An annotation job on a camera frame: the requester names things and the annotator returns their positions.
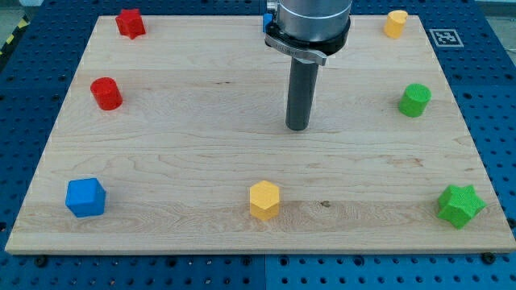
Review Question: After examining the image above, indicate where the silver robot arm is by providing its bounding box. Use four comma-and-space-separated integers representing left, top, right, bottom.
264, 0, 352, 66

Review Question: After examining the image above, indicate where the blue block behind arm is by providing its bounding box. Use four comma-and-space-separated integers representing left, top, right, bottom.
262, 13, 273, 33

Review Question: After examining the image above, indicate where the yellow hexagon block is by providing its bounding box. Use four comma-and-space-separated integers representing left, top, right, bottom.
249, 180, 280, 221

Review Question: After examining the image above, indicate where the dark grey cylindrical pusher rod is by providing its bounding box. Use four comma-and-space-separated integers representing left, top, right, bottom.
285, 58, 318, 131

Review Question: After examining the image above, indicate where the wooden board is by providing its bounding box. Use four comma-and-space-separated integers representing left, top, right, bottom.
6, 15, 515, 255

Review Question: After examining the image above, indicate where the green cylinder block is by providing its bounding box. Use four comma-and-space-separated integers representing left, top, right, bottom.
398, 83, 432, 118

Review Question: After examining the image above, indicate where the red cylinder block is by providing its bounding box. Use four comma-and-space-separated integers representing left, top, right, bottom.
90, 77, 123, 110

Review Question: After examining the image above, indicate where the red star block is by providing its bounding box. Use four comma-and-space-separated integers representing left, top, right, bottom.
115, 9, 146, 39

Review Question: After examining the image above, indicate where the blue cube block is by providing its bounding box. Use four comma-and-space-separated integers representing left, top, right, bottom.
65, 178, 106, 218

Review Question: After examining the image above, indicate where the yellow heart block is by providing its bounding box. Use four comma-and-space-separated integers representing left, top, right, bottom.
383, 10, 409, 39

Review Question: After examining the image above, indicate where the green star block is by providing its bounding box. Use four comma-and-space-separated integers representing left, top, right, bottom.
437, 184, 487, 230

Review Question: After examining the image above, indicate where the white fiducial marker tag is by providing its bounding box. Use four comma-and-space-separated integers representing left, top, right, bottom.
430, 28, 464, 48

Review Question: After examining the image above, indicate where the black yellow hazard tape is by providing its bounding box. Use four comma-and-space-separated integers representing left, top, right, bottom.
1, 15, 30, 58

